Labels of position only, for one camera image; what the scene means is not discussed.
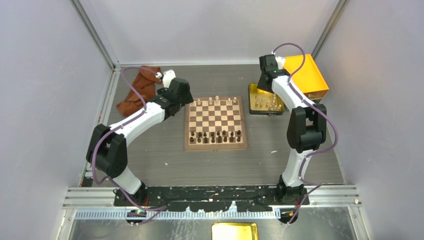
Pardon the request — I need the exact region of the brown cloth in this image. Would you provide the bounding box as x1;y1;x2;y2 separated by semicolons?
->
116;65;162;117

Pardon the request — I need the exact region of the yellow drawer box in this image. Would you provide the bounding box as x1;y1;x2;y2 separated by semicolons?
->
283;54;329;101

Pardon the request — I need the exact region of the wooden chessboard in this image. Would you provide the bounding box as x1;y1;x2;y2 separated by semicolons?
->
184;96;248;151

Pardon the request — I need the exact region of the gold tin lid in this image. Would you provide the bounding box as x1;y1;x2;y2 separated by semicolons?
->
211;222;259;240

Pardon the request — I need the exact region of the gold metal tin tray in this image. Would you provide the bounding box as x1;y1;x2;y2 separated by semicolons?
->
248;83;286;116

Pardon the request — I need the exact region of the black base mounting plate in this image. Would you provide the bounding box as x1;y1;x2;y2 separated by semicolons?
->
113;184;307;213

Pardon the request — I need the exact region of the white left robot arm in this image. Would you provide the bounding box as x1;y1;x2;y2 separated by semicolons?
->
86;77;194;207

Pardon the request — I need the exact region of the aluminium front rail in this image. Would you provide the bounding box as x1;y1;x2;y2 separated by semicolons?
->
62;185;362;220

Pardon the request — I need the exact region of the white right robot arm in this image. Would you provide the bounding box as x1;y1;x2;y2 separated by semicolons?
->
257;54;327;206

